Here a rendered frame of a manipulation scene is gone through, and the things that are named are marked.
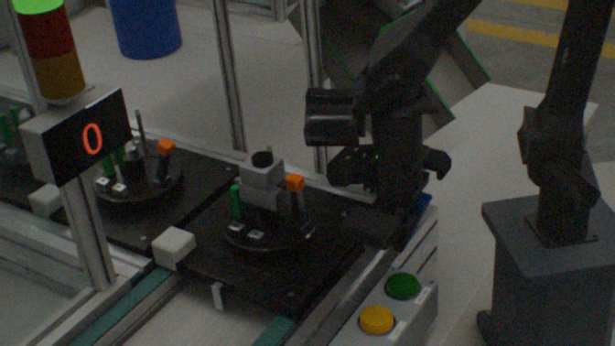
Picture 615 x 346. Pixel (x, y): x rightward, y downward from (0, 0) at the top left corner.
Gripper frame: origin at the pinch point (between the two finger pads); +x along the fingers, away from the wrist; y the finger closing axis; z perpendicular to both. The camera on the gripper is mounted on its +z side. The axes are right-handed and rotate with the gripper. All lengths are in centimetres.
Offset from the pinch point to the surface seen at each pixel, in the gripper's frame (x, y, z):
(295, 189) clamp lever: -0.8, -0.9, 15.5
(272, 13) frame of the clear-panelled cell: 17, -89, 79
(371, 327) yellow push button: 8.7, 8.8, -0.4
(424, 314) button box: 11.8, 1.0, -3.8
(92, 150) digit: -13.1, 17.0, 30.8
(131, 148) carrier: 1.3, -2.2, 46.0
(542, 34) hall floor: 106, -295, 66
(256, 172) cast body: -2.6, 0.1, 20.7
